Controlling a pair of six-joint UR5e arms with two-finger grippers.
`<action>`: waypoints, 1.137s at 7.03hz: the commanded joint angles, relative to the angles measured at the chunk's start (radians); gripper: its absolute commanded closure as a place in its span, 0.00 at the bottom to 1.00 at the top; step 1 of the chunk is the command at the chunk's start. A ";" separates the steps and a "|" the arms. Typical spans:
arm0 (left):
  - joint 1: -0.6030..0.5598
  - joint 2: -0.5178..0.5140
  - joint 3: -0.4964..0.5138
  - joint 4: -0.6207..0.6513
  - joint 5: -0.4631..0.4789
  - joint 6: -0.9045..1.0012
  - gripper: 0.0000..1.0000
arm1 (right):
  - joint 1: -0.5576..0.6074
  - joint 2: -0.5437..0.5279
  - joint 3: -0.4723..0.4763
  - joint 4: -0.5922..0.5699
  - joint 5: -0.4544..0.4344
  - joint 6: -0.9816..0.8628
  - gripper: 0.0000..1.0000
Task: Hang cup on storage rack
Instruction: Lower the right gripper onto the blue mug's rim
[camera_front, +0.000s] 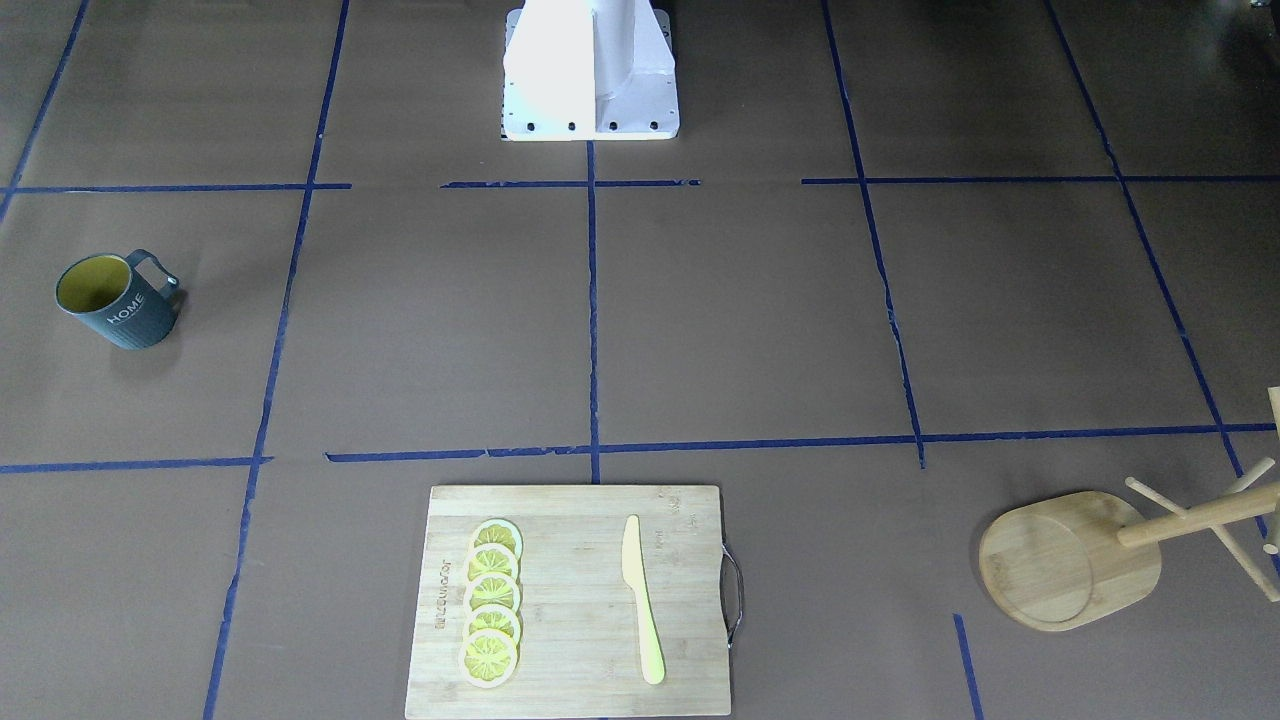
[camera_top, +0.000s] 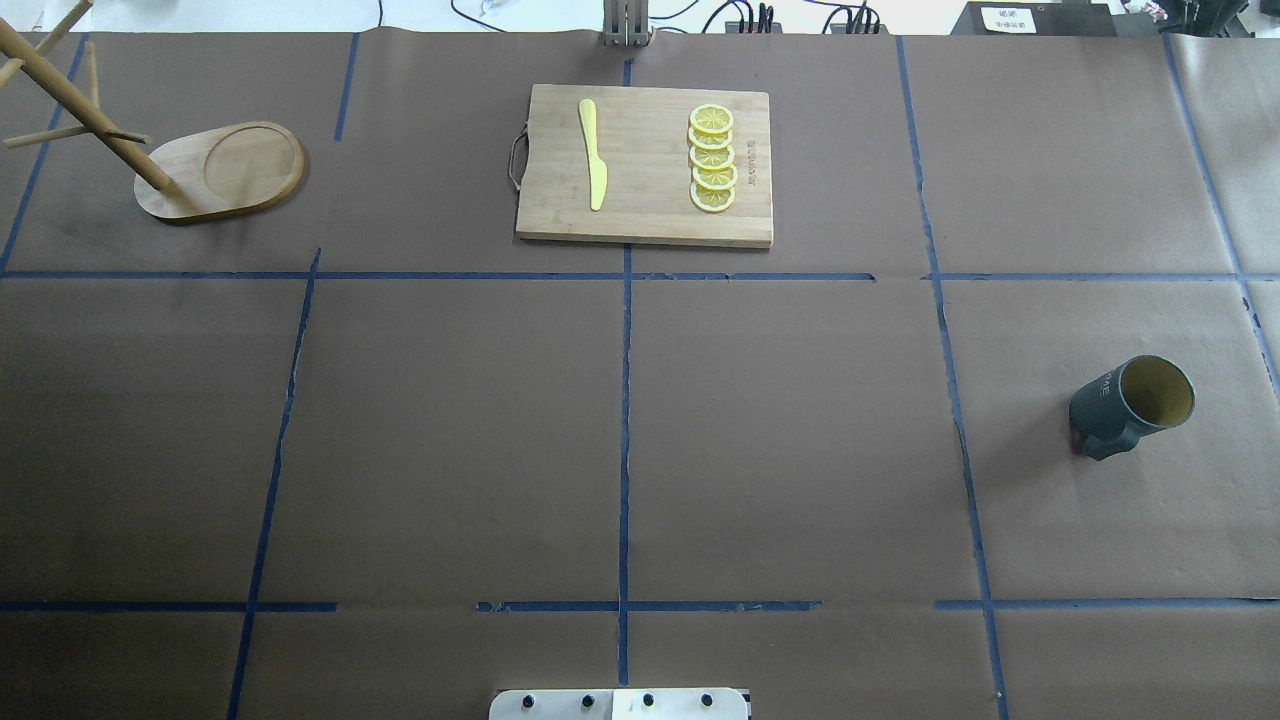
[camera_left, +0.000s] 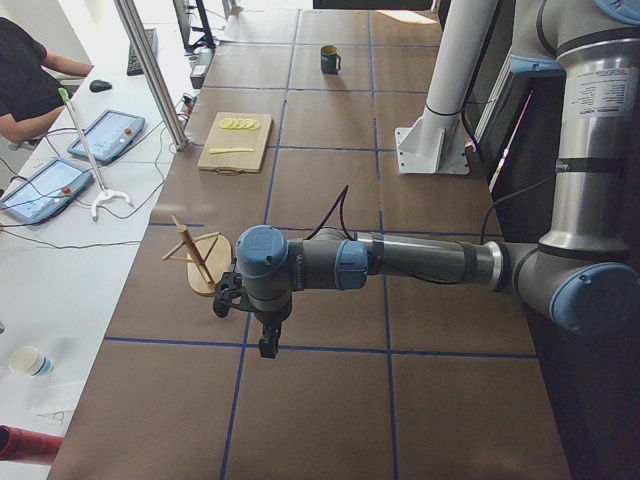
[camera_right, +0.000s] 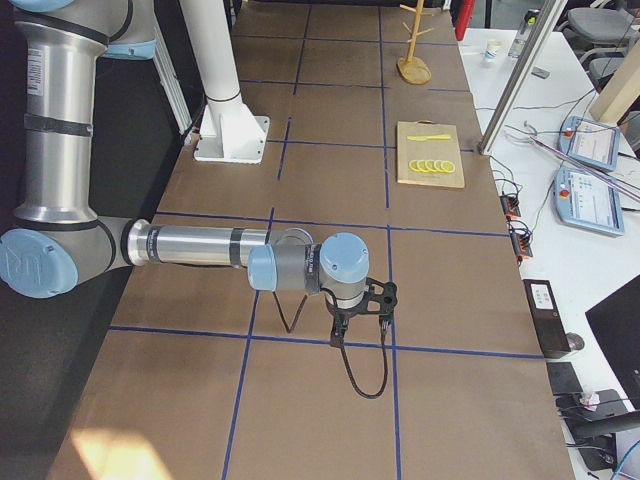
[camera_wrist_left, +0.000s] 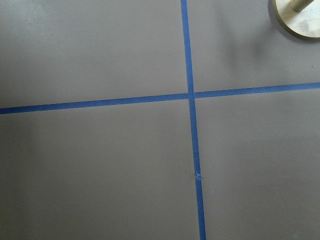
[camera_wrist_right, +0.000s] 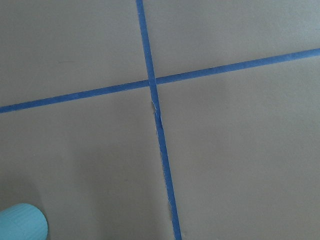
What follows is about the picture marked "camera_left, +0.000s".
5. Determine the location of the wooden cup storage rack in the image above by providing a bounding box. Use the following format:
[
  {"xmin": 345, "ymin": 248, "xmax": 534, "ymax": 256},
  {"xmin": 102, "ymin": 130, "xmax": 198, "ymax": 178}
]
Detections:
[{"xmin": 162, "ymin": 215, "xmax": 233, "ymax": 297}]

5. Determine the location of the seated person black shirt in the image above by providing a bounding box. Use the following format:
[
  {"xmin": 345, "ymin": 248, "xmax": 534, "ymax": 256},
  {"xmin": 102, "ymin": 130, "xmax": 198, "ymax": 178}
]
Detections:
[{"xmin": 1, "ymin": 17, "xmax": 93, "ymax": 143}]

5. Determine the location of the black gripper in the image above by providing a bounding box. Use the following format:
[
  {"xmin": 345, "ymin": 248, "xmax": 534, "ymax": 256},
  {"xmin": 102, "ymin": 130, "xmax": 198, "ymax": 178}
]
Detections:
[{"xmin": 254, "ymin": 299, "xmax": 293, "ymax": 358}]

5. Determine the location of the white blue paper cup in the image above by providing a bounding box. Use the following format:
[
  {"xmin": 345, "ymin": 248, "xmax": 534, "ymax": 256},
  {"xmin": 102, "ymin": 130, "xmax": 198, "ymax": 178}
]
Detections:
[{"xmin": 9, "ymin": 346, "xmax": 54, "ymax": 377}]

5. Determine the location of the dark blue mug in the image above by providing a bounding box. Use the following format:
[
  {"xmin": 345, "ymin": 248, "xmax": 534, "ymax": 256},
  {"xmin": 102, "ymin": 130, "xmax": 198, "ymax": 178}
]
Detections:
[{"xmin": 320, "ymin": 45, "xmax": 341, "ymax": 75}]

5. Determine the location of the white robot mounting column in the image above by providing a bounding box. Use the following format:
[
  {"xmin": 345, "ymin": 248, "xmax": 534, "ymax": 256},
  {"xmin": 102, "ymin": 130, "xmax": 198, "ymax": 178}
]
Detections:
[{"xmin": 395, "ymin": 0, "xmax": 499, "ymax": 175}]

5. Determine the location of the near teach pendant tablet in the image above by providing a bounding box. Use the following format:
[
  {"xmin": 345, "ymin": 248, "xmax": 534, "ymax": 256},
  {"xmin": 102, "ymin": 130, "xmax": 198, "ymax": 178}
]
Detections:
[{"xmin": 1, "ymin": 157, "xmax": 94, "ymax": 225}]

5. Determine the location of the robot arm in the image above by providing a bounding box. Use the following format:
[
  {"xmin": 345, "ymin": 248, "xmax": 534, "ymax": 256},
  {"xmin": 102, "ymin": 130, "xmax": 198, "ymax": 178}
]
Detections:
[{"xmin": 259, "ymin": 11, "xmax": 639, "ymax": 360}]

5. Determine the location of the black keyboard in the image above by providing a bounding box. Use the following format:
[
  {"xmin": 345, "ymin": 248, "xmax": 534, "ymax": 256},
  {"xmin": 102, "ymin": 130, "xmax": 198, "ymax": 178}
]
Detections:
[{"xmin": 126, "ymin": 27, "xmax": 159, "ymax": 77}]

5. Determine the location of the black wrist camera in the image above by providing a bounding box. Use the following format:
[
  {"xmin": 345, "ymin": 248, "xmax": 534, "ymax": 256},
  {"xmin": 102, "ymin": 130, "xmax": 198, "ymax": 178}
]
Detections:
[{"xmin": 212, "ymin": 272, "xmax": 248, "ymax": 318}]

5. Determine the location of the far teach pendant tablet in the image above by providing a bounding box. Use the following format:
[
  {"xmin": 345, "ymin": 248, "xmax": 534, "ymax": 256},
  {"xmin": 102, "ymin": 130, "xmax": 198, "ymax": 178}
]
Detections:
[{"xmin": 84, "ymin": 109, "xmax": 146, "ymax": 165}]

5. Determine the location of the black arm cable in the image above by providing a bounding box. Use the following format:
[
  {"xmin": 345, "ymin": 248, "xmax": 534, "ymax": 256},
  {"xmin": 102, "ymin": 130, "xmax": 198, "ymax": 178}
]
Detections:
[{"xmin": 305, "ymin": 184, "xmax": 351, "ymax": 241}]

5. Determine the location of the black computer mouse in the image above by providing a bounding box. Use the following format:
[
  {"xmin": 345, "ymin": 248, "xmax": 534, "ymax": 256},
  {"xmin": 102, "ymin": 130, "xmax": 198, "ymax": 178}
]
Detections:
[{"xmin": 89, "ymin": 79, "xmax": 112, "ymax": 93}]

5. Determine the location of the aluminium frame post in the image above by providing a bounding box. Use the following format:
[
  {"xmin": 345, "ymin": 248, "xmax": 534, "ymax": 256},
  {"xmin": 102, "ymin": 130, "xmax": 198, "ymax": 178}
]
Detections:
[{"xmin": 114, "ymin": 0, "xmax": 188, "ymax": 151}]

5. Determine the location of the red thermos bottle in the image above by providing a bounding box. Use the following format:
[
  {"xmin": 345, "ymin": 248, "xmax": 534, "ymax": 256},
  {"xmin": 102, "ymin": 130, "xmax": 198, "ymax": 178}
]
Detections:
[{"xmin": 1, "ymin": 425, "xmax": 64, "ymax": 466}]

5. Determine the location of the white reacher grabber stick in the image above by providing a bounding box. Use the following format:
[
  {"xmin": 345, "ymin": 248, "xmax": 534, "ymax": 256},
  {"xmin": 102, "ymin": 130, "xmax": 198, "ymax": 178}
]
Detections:
[{"xmin": 58, "ymin": 87, "xmax": 133, "ymax": 222}]

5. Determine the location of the teach pendant tablet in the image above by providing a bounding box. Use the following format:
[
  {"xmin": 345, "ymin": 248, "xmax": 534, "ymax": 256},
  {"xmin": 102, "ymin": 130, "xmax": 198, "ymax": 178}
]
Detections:
[
  {"xmin": 1, "ymin": 157, "xmax": 94, "ymax": 225},
  {"xmin": 84, "ymin": 109, "xmax": 146, "ymax": 165}
]

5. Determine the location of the yellow plastic knife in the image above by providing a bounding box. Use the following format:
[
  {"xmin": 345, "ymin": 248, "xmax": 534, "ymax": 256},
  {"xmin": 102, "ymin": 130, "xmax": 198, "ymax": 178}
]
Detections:
[{"xmin": 208, "ymin": 147, "xmax": 255, "ymax": 155}]

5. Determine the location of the wooden cutting board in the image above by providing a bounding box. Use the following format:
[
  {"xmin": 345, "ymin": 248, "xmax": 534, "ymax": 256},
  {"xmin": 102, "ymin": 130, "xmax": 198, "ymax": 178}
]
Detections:
[{"xmin": 197, "ymin": 111, "xmax": 273, "ymax": 174}]

